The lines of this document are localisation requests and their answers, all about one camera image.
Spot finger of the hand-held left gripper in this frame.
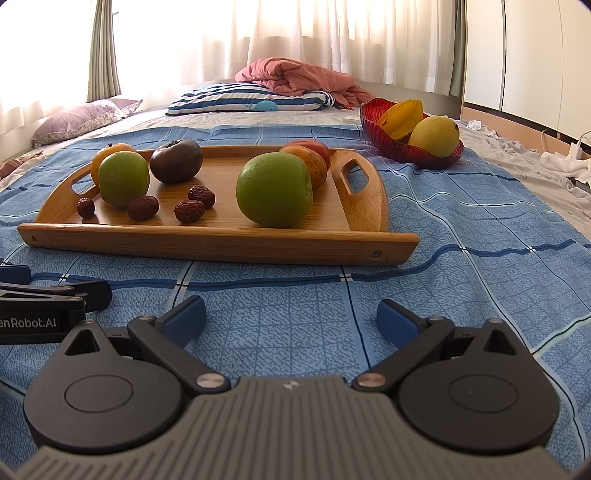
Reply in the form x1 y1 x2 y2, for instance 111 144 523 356
0 279 113 313
0 264 31 285

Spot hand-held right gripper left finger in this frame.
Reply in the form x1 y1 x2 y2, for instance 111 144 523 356
59 296 232 394

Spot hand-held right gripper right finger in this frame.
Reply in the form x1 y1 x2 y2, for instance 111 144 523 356
352 299 531 392

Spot wooden tray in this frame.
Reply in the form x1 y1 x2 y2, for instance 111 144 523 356
17 145 420 266

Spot small green apple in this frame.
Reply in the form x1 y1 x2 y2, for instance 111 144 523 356
98 151 151 208

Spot large orange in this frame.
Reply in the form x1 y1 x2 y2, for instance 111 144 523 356
90 143 139 188

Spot dark purple tomato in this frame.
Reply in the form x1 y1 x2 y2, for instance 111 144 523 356
150 138 204 185

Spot large green apple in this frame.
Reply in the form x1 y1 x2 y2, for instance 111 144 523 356
236 152 314 229

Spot small orange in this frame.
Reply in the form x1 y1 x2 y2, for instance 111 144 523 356
288 146 328 190

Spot red tomato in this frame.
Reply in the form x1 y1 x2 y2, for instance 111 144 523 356
279 139 332 171

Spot blue checked cloth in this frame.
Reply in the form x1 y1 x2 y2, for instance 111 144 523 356
0 122 591 462

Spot crumpled white brown clothes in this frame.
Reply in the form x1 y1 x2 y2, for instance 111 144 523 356
0 152 44 182

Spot purple floral pillow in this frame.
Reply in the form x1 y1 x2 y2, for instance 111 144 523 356
31 99 144 148

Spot red glass bowl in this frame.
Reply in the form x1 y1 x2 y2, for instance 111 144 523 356
360 97 464 164

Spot yellow mango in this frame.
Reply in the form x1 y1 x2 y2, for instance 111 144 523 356
408 116 461 158

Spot yellow starfruit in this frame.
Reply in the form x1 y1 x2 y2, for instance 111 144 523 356
377 99 424 140

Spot crumpled white cloth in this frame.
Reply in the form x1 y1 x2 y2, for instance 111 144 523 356
540 151 591 188
462 119 500 138

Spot blue striped pillow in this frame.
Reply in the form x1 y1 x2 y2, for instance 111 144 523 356
166 84 335 116

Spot green curtain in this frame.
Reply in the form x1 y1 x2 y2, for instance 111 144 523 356
450 0 467 97
87 0 122 103

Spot pink crumpled blanket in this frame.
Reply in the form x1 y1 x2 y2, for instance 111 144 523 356
235 58 374 110

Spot white wardrobe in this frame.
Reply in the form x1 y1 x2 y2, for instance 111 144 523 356
462 0 591 139

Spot white sheer curtain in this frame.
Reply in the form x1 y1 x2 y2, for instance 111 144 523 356
0 0 455 114

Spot white charger cable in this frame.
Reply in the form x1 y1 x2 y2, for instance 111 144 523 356
539 129 591 161

